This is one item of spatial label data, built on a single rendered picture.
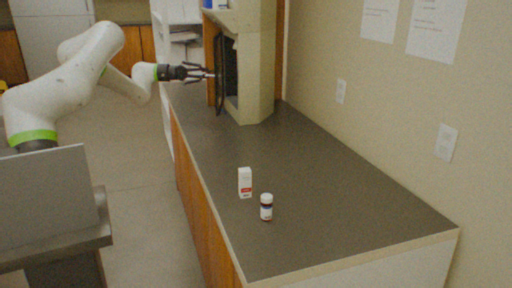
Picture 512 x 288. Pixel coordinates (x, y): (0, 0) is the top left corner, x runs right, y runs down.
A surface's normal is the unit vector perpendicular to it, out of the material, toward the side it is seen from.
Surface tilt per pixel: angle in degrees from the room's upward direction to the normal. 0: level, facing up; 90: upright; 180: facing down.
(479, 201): 90
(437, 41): 90
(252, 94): 90
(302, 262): 0
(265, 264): 1
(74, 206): 90
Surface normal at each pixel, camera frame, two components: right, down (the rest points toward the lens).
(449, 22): -0.94, 0.14
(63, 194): 0.48, 0.36
